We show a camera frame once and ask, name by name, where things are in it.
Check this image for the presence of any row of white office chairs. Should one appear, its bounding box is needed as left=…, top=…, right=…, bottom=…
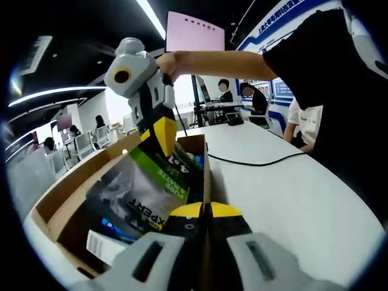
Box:
left=51, top=124, right=112, bottom=179

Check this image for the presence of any person's black shirt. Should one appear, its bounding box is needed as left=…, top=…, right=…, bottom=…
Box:
left=263, top=8, right=388, bottom=213

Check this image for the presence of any black equipment stand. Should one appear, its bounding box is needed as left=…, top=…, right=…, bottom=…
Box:
left=190, top=74, right=244, bottom=128

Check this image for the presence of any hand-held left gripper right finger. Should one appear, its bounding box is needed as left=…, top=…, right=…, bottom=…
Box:
left=209, top=201, right=347, bottom=291

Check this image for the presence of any curved ceiling light strip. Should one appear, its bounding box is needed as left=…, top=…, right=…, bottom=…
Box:
left=8, top=85, right=107, bottom=108

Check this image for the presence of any ceiling air conditioner vent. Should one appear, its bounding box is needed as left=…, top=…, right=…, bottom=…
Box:
left=18, top=35, right=53, bottom=76

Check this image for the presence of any red monitor screen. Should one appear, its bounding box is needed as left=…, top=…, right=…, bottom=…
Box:
left=56, top=112, right=73, bottom=132

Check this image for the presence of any white blue office chair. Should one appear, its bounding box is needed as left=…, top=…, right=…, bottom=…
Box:
left=248, top=99, right=274, bottom=130

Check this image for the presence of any blue framed wall board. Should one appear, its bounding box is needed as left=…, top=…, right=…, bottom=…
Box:
left=235, top=0, right=334, bottom=105

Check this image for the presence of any white worn device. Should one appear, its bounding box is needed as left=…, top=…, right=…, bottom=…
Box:
left=348, top=16, right=388, bottom=80

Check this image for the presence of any black cable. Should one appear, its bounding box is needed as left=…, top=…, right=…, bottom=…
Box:
left=207, top=150, right=307, bottom=167

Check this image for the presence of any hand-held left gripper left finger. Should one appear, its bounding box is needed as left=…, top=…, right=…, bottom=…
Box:
left=71, top=202, right=207, bottom=291

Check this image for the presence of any brown cardboard shoe box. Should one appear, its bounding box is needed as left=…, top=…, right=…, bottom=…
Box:
left=30, top=133, right=213, bottom=279

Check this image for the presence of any white barcode carton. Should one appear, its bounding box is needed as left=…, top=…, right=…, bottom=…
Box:
left=85, top=229, right=130, bottom=268

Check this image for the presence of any person's right hand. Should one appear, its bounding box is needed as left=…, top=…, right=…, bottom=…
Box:
left=155, top=50, right=185, bottom=81

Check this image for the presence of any black green soft pouch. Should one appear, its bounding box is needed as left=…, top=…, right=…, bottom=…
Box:
left=84, top=141, right=204, bottom=241

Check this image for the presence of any pink wall screen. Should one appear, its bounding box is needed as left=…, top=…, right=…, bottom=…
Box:
left=166, top=10, right=226, bottom=53

